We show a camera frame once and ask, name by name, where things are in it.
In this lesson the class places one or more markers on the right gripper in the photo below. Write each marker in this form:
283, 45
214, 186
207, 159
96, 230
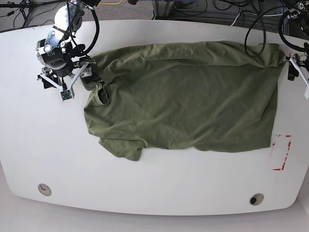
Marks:
65, 77

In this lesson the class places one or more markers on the table grommet hole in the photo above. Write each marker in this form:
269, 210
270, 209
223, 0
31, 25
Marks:
256, 199
44, 190

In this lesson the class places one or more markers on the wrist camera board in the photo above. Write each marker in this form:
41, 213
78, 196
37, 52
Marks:
306, 94
66, 94

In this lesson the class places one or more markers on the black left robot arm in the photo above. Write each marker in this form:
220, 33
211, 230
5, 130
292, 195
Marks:
299, 12

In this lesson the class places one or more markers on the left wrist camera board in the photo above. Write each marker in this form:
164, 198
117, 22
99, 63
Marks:
306, 94

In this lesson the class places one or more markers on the left table grommet hole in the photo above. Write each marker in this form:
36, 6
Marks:
44, 190

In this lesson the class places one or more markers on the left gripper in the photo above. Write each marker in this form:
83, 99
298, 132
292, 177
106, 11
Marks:
297, 67

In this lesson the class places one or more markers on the right table grommet hole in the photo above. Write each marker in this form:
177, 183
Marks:
256, 199

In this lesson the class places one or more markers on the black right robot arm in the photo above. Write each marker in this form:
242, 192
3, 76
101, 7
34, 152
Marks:
63, 60

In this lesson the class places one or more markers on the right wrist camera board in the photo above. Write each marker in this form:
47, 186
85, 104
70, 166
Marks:
66, 94

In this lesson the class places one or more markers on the red tape rectangle marker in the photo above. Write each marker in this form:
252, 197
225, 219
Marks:
280, 150

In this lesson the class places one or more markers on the green T-shirt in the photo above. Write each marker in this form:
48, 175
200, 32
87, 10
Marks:
210, 96

